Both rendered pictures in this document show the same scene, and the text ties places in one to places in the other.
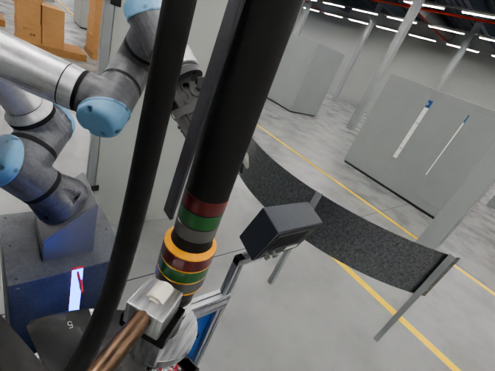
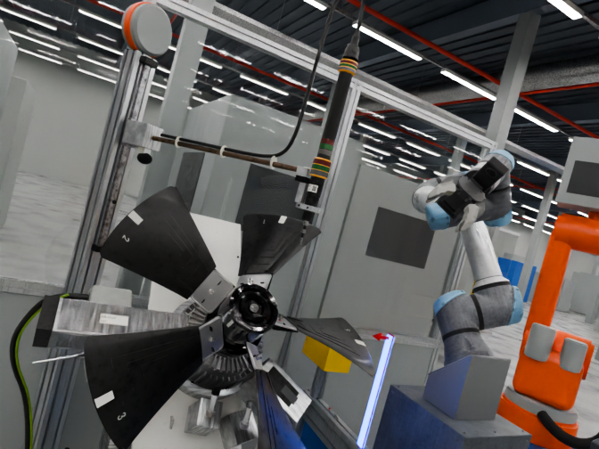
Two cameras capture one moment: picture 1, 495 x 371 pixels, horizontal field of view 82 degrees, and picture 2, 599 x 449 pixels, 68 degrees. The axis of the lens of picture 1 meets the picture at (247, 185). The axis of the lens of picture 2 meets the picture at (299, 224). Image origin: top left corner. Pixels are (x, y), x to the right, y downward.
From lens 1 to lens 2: 116 cm
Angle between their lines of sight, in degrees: 107
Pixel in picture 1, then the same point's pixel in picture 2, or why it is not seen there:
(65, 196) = (460, 343)
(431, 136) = not seen: outside the picture
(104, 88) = not seen: hidden behind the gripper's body
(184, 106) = not seen: hidden behind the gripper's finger
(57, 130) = (494, 298)
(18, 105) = (476, 272)
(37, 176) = (453, 315)
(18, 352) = (307, 238)
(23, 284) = (396, 391)
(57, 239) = (436, 378)
